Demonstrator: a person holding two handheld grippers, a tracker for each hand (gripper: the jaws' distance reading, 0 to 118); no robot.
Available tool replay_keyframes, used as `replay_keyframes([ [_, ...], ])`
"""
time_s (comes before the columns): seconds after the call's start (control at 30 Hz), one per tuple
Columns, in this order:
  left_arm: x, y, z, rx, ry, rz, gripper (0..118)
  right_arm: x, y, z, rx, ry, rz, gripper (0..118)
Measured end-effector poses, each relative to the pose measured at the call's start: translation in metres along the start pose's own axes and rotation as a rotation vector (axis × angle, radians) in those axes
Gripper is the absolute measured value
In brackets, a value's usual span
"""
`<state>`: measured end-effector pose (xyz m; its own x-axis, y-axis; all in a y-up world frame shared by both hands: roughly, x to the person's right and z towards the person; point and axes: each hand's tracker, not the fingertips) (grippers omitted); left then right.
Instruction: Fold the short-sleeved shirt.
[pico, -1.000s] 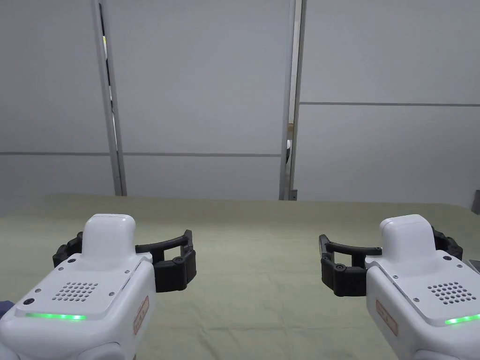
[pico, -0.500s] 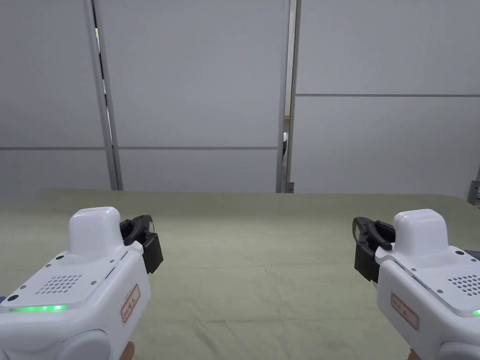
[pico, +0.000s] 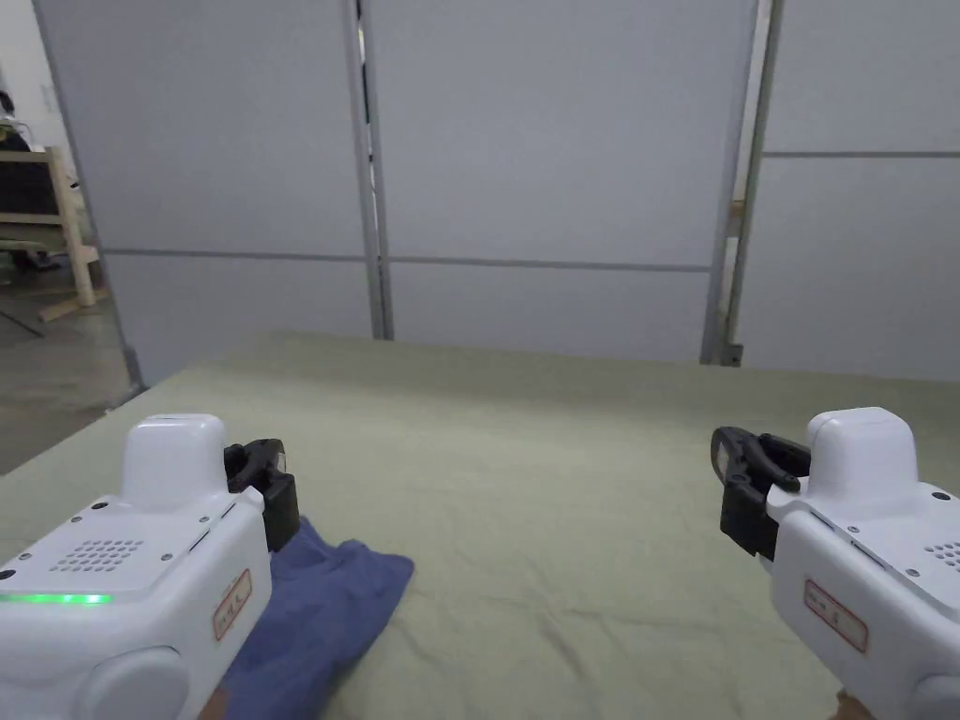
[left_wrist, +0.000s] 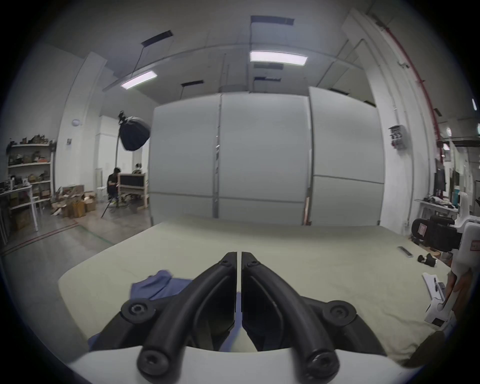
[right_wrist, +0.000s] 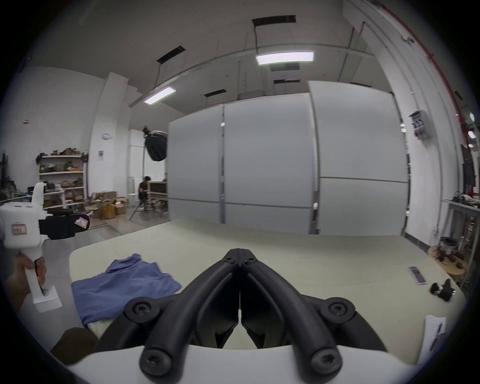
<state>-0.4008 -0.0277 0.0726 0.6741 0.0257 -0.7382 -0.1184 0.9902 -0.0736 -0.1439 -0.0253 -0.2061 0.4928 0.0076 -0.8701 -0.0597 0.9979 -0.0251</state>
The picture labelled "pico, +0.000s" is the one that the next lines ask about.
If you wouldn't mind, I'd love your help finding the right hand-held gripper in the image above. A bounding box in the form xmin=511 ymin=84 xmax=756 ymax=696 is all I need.
xmin=711 ymin=408 xmax=960 ymax=720

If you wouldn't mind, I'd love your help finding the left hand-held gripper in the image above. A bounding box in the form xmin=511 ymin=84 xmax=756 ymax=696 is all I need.
xmin=0 ymin=413 xmax=301 ymax=720

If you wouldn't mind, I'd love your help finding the blue garment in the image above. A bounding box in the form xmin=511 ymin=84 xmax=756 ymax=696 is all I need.
xmin=220 ymin=516 xmax=415 ymax=720

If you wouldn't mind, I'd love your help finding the bed with pale green sheet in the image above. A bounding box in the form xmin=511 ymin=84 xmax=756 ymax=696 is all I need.
xmin=0 ymin=329 xmax=960 ymax=720

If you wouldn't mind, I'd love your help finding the pale wooden frame furniture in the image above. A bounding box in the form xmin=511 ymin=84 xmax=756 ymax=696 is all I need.
xmin=0 ymin=145 xmax=103 ymax=323

